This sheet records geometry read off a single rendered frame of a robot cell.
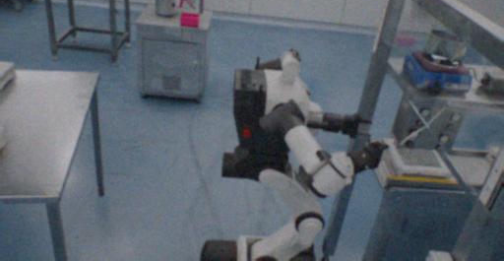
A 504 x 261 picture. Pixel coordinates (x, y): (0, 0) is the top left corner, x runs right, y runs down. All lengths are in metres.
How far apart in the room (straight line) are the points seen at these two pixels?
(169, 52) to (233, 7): 2.88
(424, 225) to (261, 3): 5.01
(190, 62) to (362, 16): 3.61
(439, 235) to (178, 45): 2.64
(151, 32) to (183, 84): 0.56
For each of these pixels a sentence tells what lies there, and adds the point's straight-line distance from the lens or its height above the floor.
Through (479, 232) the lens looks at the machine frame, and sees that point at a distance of 1.22.
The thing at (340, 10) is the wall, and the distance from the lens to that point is 6.86.
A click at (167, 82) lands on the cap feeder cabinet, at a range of 4.12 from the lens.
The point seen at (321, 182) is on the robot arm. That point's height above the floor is 1.16.
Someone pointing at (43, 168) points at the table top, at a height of 0.89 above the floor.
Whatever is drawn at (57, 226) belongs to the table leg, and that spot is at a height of 0.72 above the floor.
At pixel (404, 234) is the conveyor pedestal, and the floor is 0.58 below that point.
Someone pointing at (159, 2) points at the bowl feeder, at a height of 0.88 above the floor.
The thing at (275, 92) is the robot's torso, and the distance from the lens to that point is 1.67.
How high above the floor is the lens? 2.01
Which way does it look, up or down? 30 degrees down
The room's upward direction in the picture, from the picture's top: 7 degrees clockwise
